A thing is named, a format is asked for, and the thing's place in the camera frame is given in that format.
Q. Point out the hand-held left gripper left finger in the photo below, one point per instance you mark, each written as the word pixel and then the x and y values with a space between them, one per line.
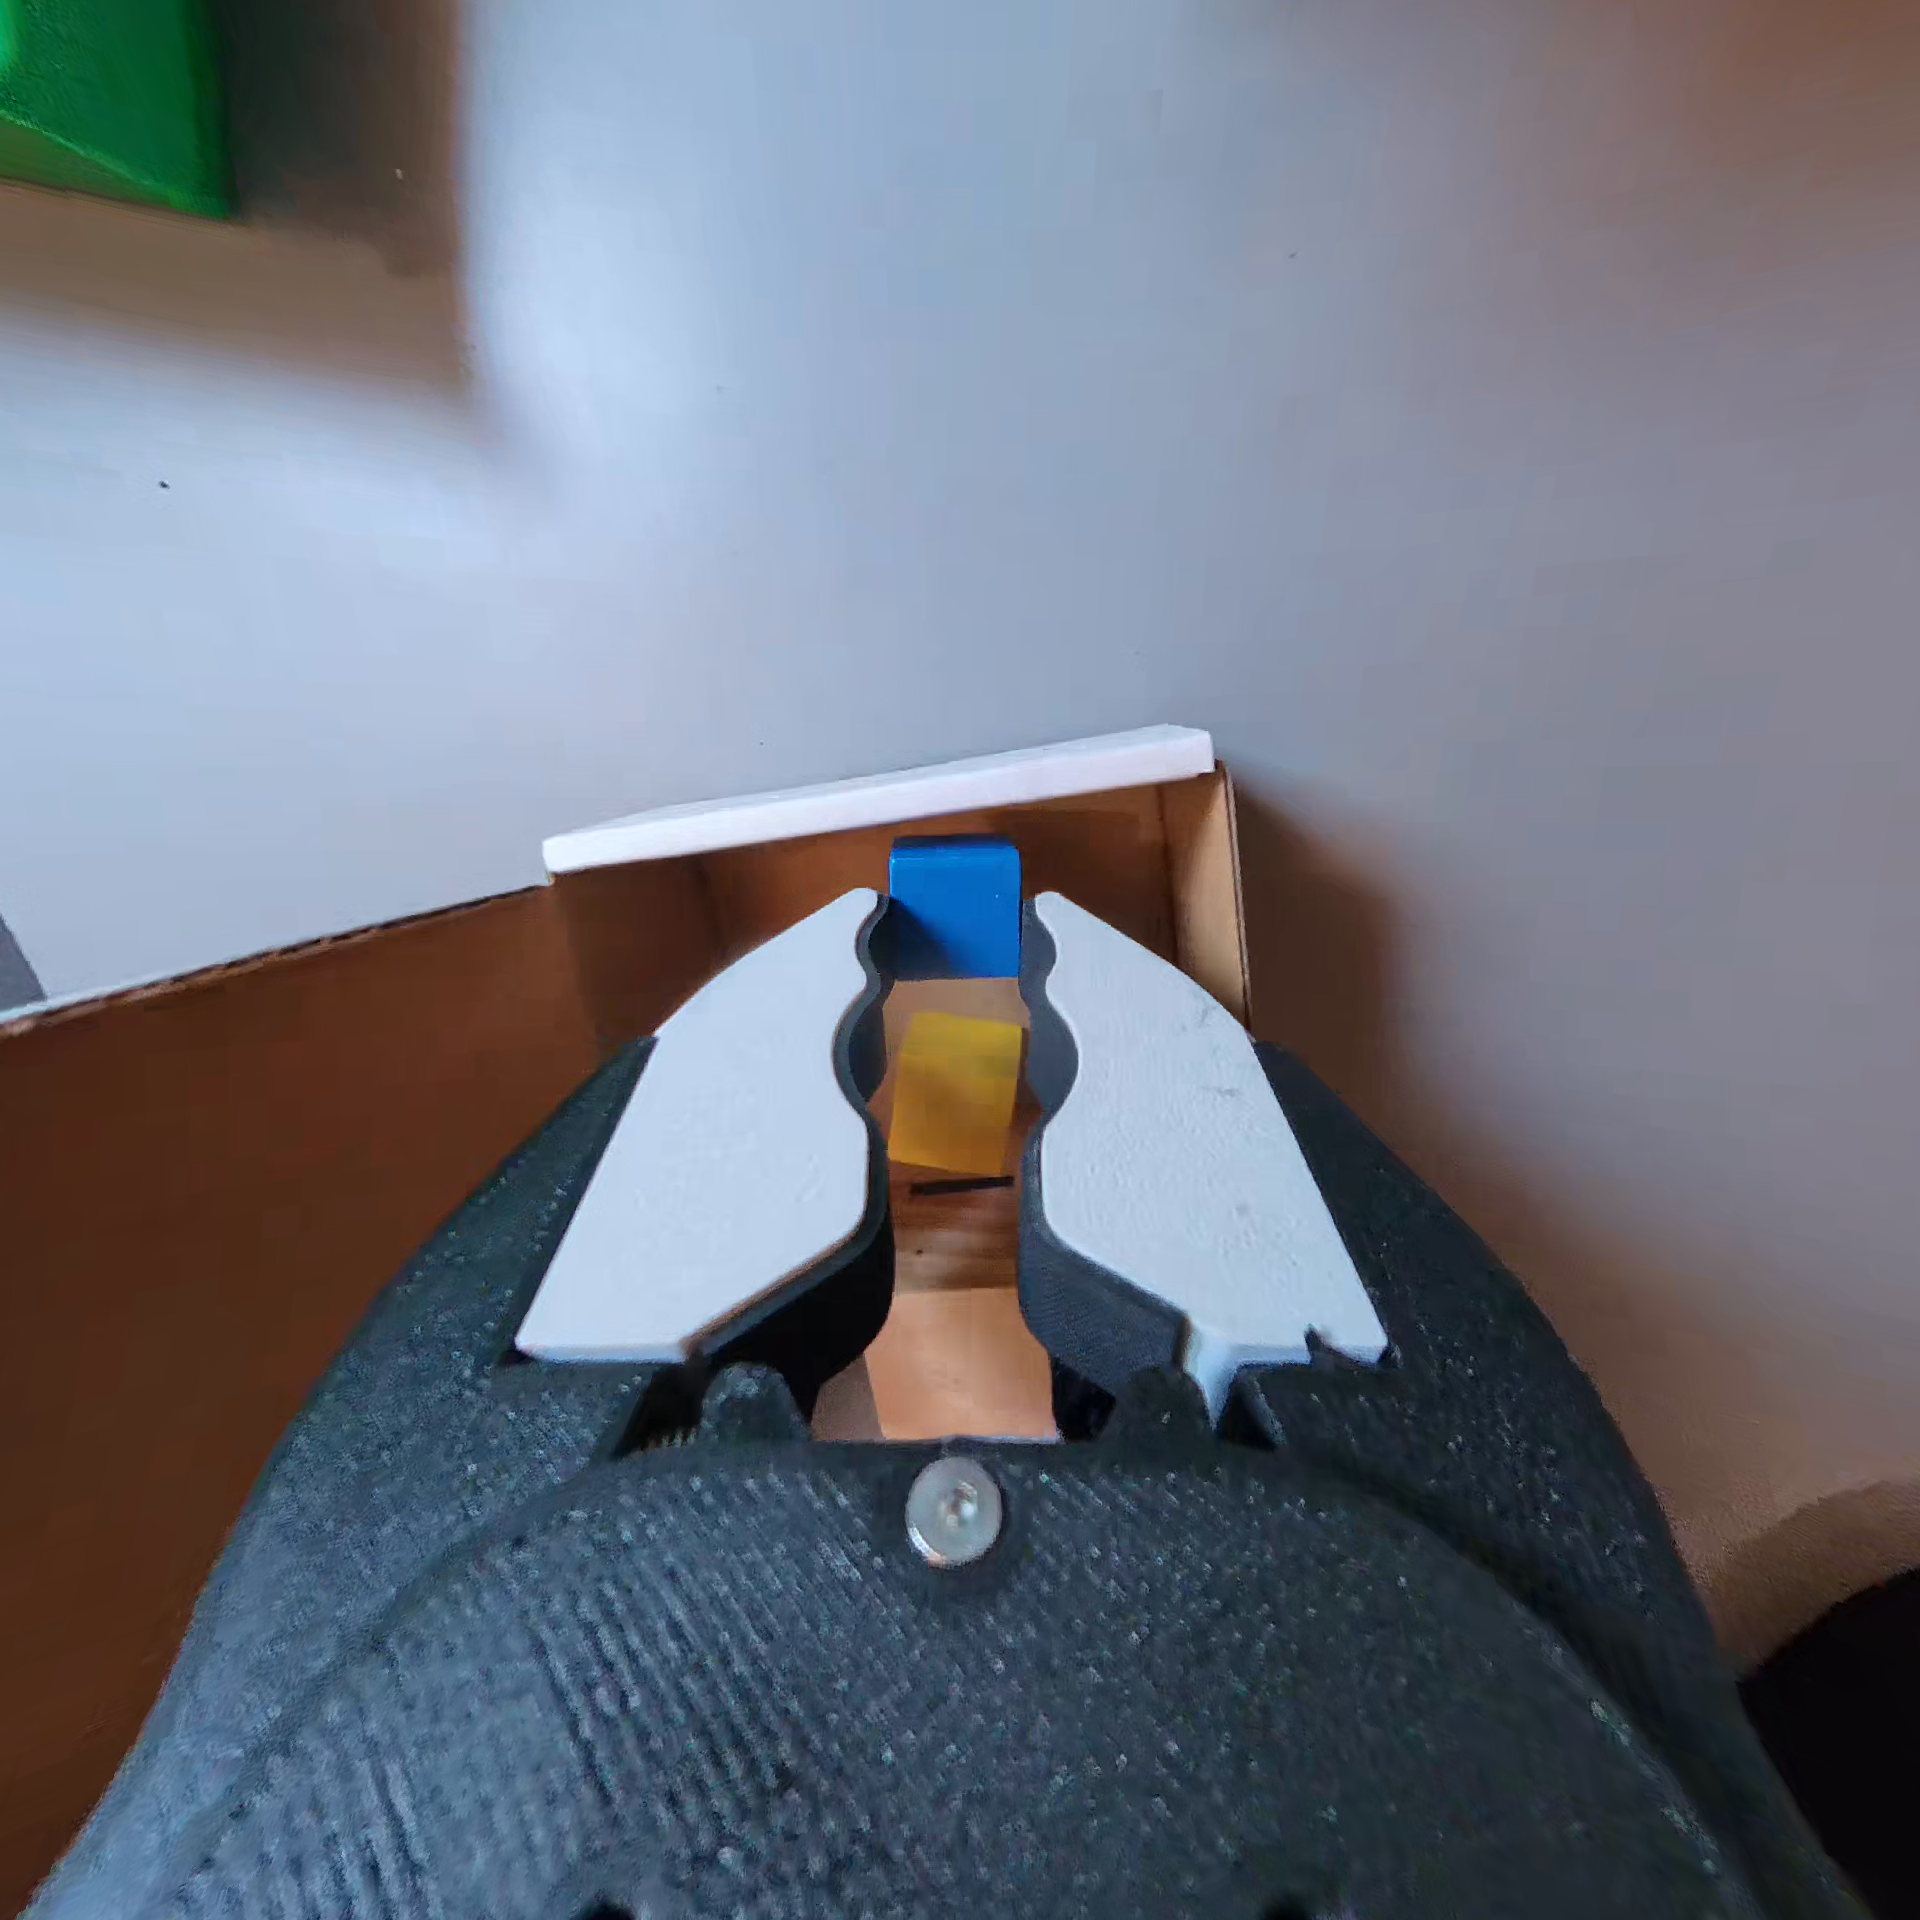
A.
pixel 703 1169

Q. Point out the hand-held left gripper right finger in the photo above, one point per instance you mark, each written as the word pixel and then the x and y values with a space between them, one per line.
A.
pixel 1185 1169

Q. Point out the yellow cube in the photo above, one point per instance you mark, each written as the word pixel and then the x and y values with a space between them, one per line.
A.
pixel 959 1088

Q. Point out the blue cube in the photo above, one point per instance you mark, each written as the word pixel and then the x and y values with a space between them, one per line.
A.
pixel 955 907

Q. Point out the white cardboard box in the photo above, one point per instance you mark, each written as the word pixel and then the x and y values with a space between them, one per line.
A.
pixel 298 1124

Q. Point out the green plastic bin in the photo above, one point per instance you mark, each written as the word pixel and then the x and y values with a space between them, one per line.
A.
pixel 104 105

